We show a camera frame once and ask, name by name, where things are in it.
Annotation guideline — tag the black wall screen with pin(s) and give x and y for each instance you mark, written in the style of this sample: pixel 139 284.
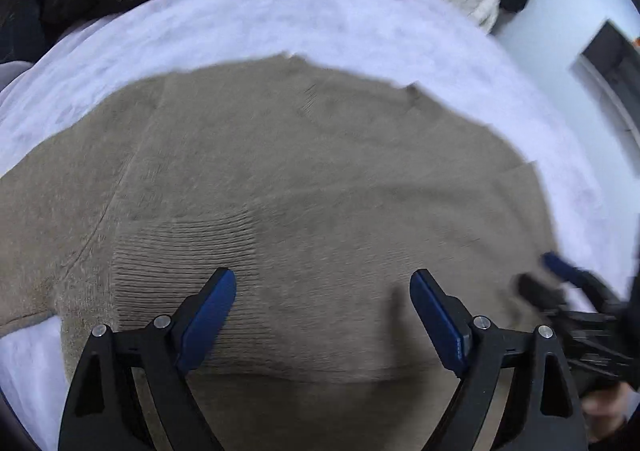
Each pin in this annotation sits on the black wall screen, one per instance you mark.
pixel 612 56

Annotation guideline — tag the dark blue jeans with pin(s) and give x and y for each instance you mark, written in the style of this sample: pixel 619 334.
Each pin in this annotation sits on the dark blue jeans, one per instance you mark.
pixel 15 26

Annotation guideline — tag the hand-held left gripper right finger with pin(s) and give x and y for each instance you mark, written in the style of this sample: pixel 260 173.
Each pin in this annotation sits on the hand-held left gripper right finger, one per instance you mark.
pixel 440 321

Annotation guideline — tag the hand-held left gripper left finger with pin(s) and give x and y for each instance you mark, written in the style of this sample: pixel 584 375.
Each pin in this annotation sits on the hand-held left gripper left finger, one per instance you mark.
pixel 210 321

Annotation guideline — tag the beige knit sweater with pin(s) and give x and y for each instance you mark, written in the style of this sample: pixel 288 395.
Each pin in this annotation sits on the beige knit sweater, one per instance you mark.
pixel 300 181

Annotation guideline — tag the person's right hand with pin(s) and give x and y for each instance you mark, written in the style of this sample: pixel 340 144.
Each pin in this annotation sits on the person's right hand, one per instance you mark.
pixel 605 411

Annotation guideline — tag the lavender fleece blanket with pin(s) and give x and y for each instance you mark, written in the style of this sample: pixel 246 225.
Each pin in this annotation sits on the lavender fleece blanket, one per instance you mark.
pixel 300 6

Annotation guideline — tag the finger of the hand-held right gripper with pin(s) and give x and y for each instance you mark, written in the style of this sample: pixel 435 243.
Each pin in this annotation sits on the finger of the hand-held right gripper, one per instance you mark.
pixel 562 268
pixel 537 288

